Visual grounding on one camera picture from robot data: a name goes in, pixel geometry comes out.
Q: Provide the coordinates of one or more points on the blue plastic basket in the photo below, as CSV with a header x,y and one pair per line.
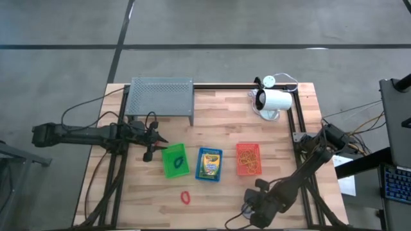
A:
x,y
210,150

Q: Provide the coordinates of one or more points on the grey metal furniture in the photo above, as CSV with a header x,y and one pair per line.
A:
x,y
32,158

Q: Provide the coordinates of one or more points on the white security camera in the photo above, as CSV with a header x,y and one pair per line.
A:
x,y
276,100

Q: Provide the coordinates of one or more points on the grey metal bracket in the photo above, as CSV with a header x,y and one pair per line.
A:
x,y
297,137

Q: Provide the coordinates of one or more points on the white round mount plate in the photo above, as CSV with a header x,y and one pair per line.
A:
x,y
269,81

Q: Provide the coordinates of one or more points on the grey equipment stand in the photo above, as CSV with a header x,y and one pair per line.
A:
x,y
396,122

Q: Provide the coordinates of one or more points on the yellow rubber band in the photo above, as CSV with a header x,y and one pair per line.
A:
x,y
248,153
244,157
253,167

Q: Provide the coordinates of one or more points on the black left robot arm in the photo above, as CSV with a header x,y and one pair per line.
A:
x,y
80,134

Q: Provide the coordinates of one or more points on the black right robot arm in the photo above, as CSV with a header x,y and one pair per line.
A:
x,y
308,167

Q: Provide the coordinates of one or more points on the grey perforated metal riser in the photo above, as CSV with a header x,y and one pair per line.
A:
x,y
160,96

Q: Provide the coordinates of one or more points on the green plastic basket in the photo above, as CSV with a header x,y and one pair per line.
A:
x,y
167,170

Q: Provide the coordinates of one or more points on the white camera on stand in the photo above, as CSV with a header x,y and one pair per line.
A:
x,y
296,84

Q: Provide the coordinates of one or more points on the white paper sheet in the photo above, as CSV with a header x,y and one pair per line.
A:
x,y
346,183

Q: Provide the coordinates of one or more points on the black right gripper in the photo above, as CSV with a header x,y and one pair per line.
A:
x,y
263,205

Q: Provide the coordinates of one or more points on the black backlit keyboard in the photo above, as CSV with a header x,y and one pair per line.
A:
x,y
398,184

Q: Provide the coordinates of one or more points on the black desk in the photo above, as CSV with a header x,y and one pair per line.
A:
x,y
363,163

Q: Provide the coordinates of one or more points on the orange plastic basket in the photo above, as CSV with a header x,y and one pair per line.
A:
x,y
248,147

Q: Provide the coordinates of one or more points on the black clamp mount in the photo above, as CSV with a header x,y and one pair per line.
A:
x,y
257,81

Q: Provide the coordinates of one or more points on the yellow green crayon box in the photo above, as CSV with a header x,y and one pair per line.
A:
x,y
210,165

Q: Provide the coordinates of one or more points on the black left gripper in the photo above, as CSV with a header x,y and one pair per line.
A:
x,y
141,138

